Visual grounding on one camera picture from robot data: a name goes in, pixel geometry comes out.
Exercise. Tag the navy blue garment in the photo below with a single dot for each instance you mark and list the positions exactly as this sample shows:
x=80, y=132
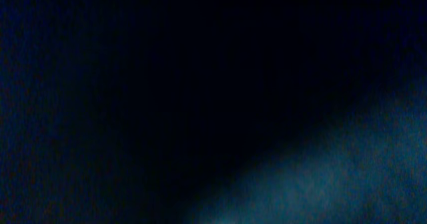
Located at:
x=213, y=111

